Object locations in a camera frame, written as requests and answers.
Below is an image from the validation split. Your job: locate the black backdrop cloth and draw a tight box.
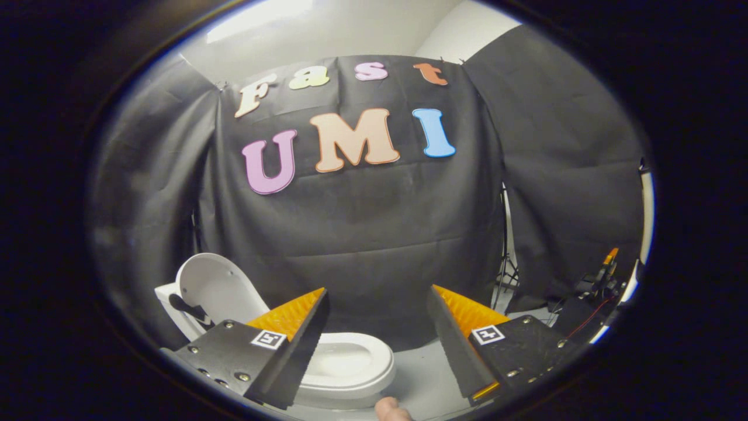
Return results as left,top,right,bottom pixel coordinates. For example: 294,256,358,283
88,56,226,351
196,56,506,351
462,25,646,313

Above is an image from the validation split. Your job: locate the black tripod stand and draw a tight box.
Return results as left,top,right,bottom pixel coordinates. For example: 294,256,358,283
491,184,521,310

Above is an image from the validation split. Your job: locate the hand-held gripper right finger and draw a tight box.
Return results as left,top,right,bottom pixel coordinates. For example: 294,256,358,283
427,285,579,407

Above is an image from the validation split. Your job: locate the white ceramic toilet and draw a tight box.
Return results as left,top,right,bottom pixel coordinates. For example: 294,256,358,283
155,282,397,410

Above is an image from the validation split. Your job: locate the white toilet lid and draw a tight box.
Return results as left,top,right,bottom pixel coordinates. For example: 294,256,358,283
175,253,271,329

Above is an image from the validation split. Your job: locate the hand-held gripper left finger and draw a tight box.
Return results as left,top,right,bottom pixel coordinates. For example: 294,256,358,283
169,288,331,410

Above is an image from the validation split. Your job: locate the orange and black device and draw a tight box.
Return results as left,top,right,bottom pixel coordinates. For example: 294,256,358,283
576,247,629,299

